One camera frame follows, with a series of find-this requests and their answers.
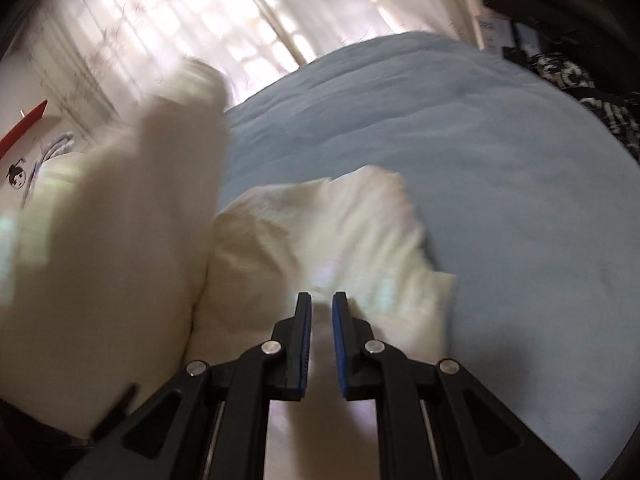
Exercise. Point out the white cartoon printed cloth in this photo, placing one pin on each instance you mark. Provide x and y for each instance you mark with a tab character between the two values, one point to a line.
45	170

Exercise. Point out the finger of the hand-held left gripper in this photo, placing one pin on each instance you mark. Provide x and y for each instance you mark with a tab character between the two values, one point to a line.
116	412

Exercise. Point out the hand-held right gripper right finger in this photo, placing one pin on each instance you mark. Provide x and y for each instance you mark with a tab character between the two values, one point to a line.
340	350

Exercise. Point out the blue bed blanket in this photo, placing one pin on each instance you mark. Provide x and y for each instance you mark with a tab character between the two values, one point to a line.
475	210

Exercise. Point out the white labelled box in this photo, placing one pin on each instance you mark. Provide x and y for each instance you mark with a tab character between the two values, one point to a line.
492	32

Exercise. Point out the white puffer jacket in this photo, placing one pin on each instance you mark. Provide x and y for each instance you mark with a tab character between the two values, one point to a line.
150	240

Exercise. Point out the red triangular paper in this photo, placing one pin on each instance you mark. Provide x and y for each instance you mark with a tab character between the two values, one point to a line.
20	130

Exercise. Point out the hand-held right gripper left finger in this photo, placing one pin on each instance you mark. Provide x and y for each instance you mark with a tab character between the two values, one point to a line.
304	350

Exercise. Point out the black chair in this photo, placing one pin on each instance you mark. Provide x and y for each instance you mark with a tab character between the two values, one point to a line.
560	5

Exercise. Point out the white floral curtain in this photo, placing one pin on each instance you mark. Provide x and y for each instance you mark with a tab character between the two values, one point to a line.
125	25
360	0

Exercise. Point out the black and white patterned cloth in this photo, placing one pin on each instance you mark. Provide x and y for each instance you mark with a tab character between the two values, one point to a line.
590	90

